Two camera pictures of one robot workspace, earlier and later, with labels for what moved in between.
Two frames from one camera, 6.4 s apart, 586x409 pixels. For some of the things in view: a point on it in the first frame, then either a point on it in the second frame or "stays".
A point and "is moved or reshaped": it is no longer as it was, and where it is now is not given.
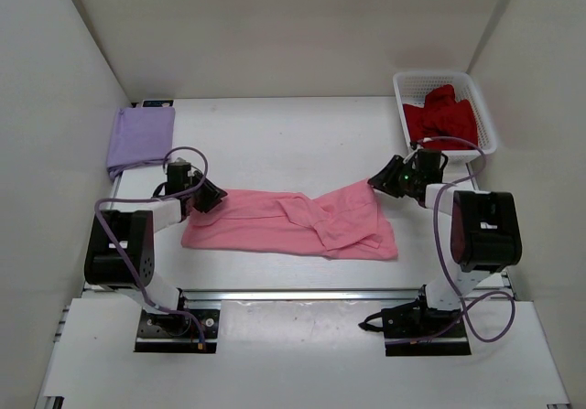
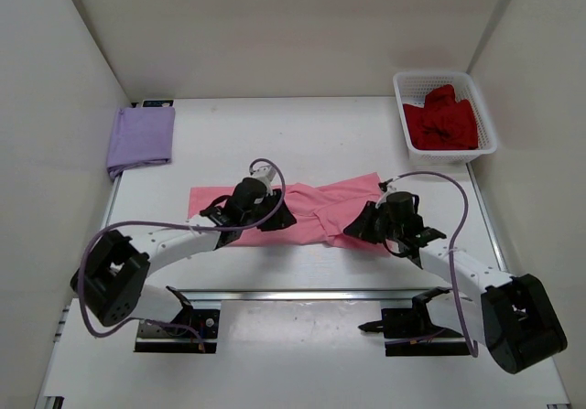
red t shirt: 441,115 stays
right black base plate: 417,330 stays
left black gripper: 213,193 → 283,219
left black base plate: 169,333 stays
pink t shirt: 343,220 is moved or reshaped
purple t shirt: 140,134 stays
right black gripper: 387,180 → 362,227
